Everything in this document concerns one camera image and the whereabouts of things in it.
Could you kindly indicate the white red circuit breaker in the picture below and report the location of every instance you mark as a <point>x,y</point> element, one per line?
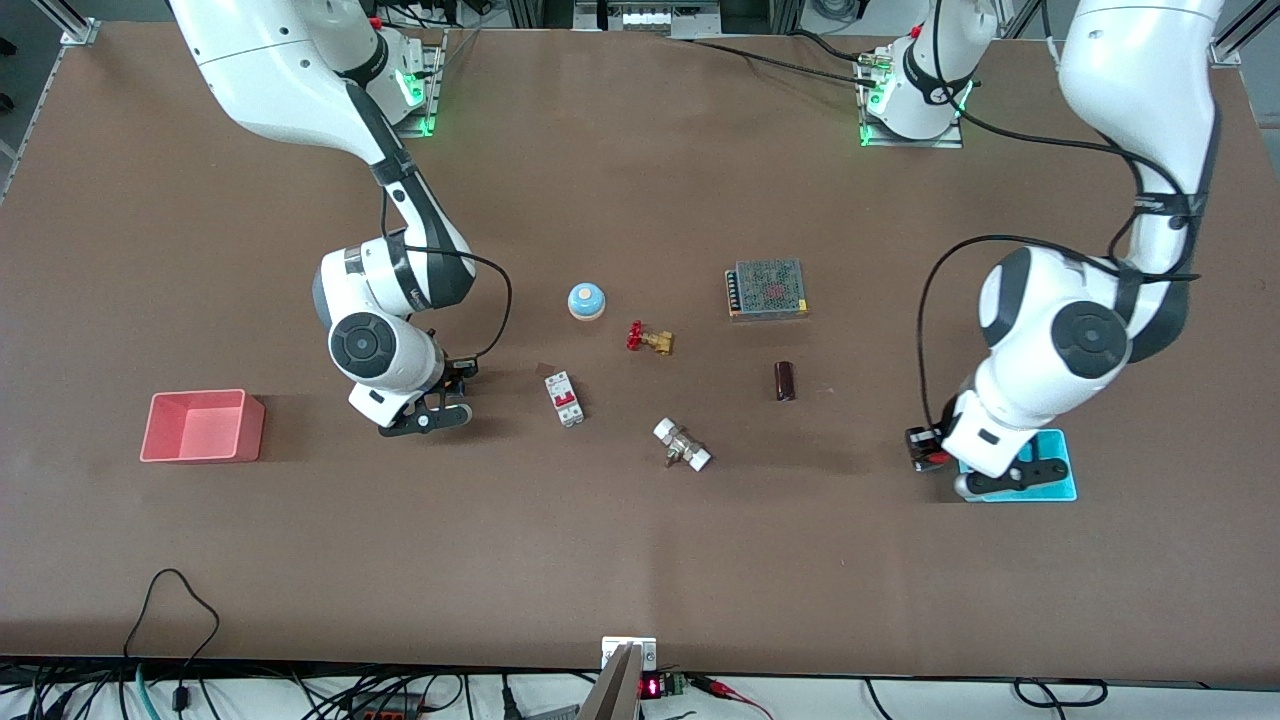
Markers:
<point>564,398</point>

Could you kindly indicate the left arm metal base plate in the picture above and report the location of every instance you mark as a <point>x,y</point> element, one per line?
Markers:
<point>868,135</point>

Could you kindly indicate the red digit display module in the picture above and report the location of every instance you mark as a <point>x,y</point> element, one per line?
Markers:
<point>655,687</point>

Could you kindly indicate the dark brown cylindrical capacitor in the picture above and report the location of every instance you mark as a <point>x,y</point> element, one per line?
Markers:
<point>785,381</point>

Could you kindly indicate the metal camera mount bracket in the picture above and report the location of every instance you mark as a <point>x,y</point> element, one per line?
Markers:
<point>620,680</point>

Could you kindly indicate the metal mesh power supply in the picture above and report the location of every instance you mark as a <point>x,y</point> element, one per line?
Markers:
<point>768,288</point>

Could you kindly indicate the round blue dome button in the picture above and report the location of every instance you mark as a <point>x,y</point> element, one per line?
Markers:
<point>586,300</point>

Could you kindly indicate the metal valve with white caps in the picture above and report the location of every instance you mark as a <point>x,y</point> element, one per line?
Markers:
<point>682,446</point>

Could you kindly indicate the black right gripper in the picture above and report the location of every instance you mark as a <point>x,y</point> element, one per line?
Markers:
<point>455,375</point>

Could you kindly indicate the aluminium frame corner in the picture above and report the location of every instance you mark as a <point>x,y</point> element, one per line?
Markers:
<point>1235,40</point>
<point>75,25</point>

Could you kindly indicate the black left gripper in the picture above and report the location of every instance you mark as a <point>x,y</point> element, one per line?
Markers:
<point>921,443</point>

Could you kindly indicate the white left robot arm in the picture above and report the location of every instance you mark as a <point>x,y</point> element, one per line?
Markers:
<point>1130,70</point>

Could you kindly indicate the pink plastic box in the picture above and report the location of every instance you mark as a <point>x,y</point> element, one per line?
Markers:
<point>200,430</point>

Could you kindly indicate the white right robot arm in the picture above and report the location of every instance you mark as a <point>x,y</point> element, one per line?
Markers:
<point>280,80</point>

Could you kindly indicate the red clip lead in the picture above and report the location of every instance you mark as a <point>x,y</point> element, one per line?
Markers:
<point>725,690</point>

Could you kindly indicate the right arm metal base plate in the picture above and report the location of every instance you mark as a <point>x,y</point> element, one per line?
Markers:
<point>432,100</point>

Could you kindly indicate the cyan plastic box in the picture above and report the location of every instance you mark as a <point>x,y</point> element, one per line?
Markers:
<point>1060,488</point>

